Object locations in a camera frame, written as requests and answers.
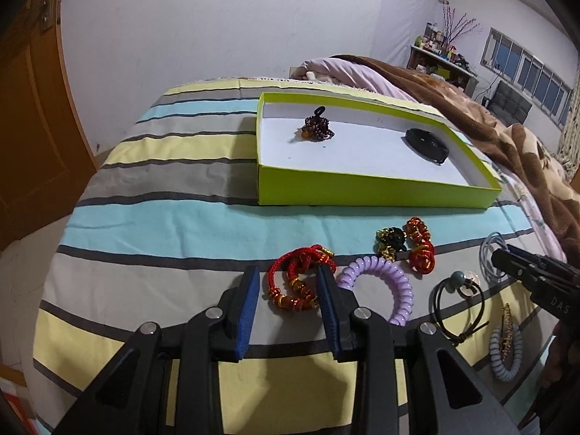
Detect dark red bead bracelet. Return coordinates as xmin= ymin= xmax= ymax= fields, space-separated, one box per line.
xmin=301 ymin=105 xmax=336 ymax=142

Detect row of bottles and jars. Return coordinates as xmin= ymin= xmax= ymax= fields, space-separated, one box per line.
xmin=414 ymin=22 xmax=472 ymax=62

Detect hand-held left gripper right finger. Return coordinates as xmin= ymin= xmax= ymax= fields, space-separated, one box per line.
xmin=316 ymin=264 xmax=522 ymax=435

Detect black hair tie with bead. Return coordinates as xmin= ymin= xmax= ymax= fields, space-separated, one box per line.
xmin=430 ymin=269 xmax=492 ymax=345

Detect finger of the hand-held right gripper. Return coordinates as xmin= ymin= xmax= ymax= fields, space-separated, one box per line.
xmin=507 ymin=244 xmax=568 ymax=278
xmin=492 ymin=248 xmax=551 ymax=291

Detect purple spiral hair tie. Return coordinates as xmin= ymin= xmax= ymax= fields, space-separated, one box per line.
xmin=336 ymin=255 xmax=414 ymax=326

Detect window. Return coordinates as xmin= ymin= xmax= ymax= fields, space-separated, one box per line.
xmin=480 ymin=27 xmax=574 ymax=119

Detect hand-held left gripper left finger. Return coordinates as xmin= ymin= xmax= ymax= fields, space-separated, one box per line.
xmin=54 ymin=265 xmax=261 ymax=435

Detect red and gold bracelet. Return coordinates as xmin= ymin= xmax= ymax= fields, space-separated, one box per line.
xmin=405 ymin=217 xmax=435 ymax=275

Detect wooden shelf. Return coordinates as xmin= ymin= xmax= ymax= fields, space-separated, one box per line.
xmin=408 ymin=45 xmax=479 ymax=94

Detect pink quilt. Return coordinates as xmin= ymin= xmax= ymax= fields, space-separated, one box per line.
xmin=290 ymin=57 xmax=424 ymax=100

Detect brown patterned blanket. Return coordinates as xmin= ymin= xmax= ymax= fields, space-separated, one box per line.
xmin=331 ymin=54 xmax=580 ymax=254

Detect black chair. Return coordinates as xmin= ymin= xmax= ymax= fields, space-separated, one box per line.
xmin=487 ymin=80 xmax=533 ymax=123

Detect green cardboard box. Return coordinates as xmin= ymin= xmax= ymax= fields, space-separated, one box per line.
xmin=255 ymin=92 xmax=504 ymax=209

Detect red rope bracelet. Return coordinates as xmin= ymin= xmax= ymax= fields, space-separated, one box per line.
xmin=266 ymin=245 xmax=338 ymax=312

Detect patterned curtain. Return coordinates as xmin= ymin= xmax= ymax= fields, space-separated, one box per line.
xmin=550 ymin=68 xmax=580 ymax=177

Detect wooden door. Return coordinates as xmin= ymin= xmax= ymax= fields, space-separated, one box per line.
xmin=0 ymin=0 xmax=98 ymax=250

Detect black band bracelet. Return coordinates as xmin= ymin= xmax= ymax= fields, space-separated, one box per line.
xmin=405 ymin=128 xmax=450 ymax=166

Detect grey hair tie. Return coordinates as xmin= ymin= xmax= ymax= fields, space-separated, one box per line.
xmin=481 ymin=231 xmax=510 ymax=284

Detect light blue spiral hair tie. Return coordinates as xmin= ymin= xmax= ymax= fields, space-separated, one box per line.
xmin=488 ymin=324 xmax=523 ymax=381

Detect black and gold bracelet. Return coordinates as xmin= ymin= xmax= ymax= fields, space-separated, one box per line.
xmin=374 ymin=225 xmax=409 ymax=261

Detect pink flower branches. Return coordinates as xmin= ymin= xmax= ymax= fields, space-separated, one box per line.
xmin=439 ymin=4 xmax=481 ymax=50

